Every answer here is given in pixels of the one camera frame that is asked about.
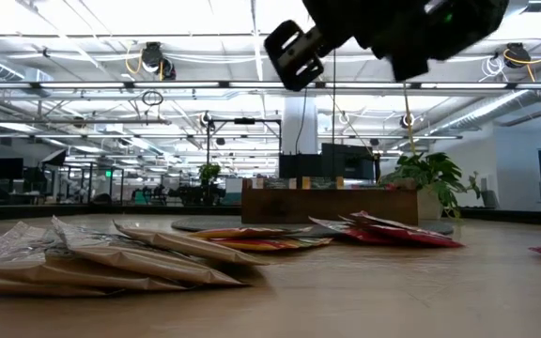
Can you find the grey round table mat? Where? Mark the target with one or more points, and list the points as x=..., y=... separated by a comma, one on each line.
x=205, y=224

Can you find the green leafy potted plant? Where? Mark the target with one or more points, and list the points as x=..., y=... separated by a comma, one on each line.
x=435, y=171

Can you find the white plant pot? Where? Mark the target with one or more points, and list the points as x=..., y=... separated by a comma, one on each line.
x=432, y=206

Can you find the black aluminium table frame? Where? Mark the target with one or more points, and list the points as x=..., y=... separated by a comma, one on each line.
x=17, y=212

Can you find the black metal stand frame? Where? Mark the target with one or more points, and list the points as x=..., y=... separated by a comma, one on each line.
x=244, y=120

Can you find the black computer case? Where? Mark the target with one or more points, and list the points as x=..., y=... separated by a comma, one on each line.
x=345, y=162

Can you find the small distant potted plant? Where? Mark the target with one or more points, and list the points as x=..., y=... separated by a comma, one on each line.
x=208, y=171

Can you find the white square column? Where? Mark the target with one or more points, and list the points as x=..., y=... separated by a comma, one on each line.
x=294, y=127

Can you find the desktop computer monitor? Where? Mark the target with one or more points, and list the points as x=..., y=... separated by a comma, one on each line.
x=7, y=168

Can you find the dark wooden tea box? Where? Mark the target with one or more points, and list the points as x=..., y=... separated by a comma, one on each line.
x=327, y=206

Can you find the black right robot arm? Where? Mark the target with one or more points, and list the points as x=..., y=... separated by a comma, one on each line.
x=477, y=23

